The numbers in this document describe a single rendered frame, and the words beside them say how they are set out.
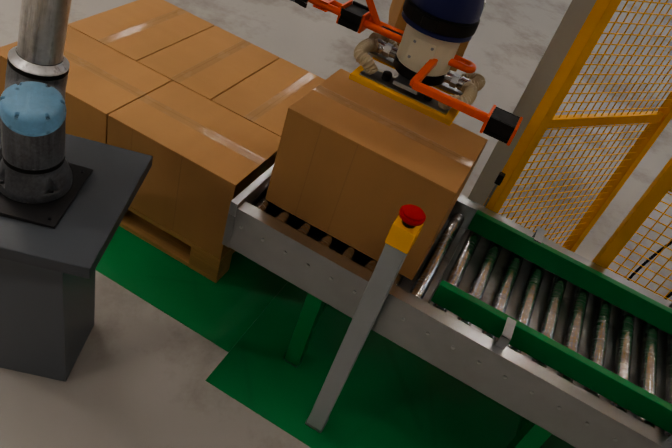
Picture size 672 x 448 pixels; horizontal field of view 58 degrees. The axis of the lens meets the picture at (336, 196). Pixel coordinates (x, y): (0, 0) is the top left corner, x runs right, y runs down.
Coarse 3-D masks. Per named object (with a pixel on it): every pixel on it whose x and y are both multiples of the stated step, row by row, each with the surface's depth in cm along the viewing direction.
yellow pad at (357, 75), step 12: (360, 72) 185; (384, 72) 182; (372, 84) 181; (384, 84) 182; (396, 96) 180; (408, 96) 180; (420, 96) 182; (420, 108) 178; (432, 108) 178; (444, 120) 177
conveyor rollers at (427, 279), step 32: (448, 224) 238; (352, 256) 209; (512, 256) 233; (416, 288) 205; (480, 288) 213; (512, 288) 219; (576, 288) 230; (544, 320) 211; (576, 320) 214; (608, 320) 218; (640, 384) 202
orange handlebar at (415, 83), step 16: (320, 0) 187; (384, 32) 184; (400, 32) 186; (432, 64) 173; (448, 64) 180; (464, 64) 179; (416, 80) 163; (432, 96) 161; (448, 96) 160; (464, 112) 160; (480, 112) 158
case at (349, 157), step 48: (336, 96) 208; (384, 96) 217; (288, 144) 201; (336, 144) 193; (384, 144) 192; (432, 144) 200; (480, 144) 209; (288, 192) 212; (336, 192) 202; (384, 192) 194; (432, 192) 186; (384, 240) 203; (432, 240) 195
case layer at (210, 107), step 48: (144, 0) 313; (0, 48) 248; (96, 48) 267; (144, 48) 277; (192, 48) 289; (240, 48) 301; (0, 96) 257; (96, 96) 240; (144, 96) 249; (192, 96) 258; (240, 96) 268; (288, 96) 278; (144, 144) 232; (192, 144) 233; (240, 144) 241; (144, 192) 246; (192, 192) 234; (240, 192) 229; (192, 240) 248
